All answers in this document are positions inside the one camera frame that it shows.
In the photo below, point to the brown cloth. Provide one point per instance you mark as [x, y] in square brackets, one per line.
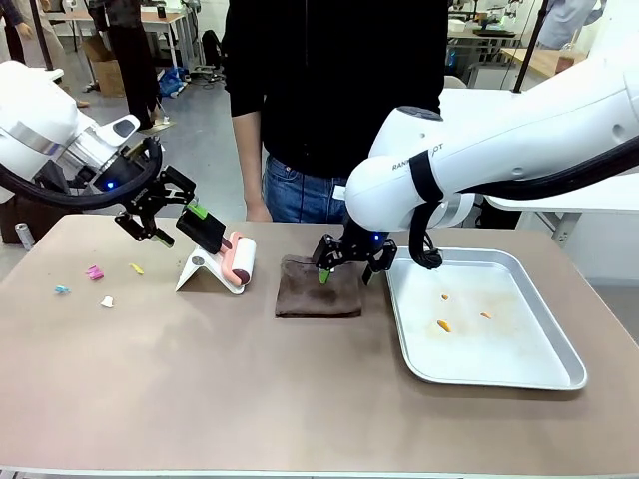
[309, 297]

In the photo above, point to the black backpack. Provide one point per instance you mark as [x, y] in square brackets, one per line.
[212, 47]

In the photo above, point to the silver can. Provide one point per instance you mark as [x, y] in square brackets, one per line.
[23, 235]

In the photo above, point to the blue plastic bag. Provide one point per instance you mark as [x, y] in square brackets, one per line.
[172, 82]

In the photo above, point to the black metal pole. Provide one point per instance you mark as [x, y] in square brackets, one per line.
[529, 45]
[41, 35]

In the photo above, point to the bystander in blue shirt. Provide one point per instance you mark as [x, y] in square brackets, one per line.
[564, 20]

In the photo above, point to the pink paper scrap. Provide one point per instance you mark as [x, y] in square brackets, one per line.
[94, 272]

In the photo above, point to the cardboard box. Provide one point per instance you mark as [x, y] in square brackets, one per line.
[105, 70]

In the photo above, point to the yellow paper scrap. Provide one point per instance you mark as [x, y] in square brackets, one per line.
[136, 269]

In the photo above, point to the white paper scrap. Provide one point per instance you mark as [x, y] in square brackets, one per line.
[107, 301]

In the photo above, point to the wooden workbench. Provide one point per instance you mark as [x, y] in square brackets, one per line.
[541, 62]

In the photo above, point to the white folded stand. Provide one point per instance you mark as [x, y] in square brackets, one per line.
[199, 269]

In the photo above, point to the person right hand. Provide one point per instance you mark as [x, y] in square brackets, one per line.
[258, 210]

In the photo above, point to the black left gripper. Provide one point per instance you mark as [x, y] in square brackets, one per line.
[137, 187]

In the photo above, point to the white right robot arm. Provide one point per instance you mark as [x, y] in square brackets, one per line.
[499, 144]

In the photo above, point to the large orange crumb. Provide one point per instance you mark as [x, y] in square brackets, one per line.
[445, 326]

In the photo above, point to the person right forearm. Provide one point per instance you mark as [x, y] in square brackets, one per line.
[248, 154]

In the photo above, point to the bystander in beige clothes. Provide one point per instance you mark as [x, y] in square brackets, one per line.
[30, 30]

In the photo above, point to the black sweater torso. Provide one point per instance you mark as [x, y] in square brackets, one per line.
[329, 75]

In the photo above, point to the bystander in black trousers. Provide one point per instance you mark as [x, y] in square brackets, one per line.
[132, 65]

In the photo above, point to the dark brown bag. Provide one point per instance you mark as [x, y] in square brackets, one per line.
[30, 214]

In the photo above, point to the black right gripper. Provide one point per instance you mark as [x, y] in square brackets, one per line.
[359, 244]

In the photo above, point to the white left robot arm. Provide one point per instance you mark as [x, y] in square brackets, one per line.
[35, 120]

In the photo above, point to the blue paper scrap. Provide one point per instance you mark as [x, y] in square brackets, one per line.
[62, 289]

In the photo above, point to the silver metal tray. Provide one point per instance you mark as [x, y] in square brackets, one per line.
[499, 349]

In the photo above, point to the wooden desk white legs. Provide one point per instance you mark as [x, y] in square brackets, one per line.
[165, 20]

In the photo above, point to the blue jeans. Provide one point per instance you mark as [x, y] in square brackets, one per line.
[294, 197]

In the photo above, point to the plastic cup dark drink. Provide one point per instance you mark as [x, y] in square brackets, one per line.
[569, 57]

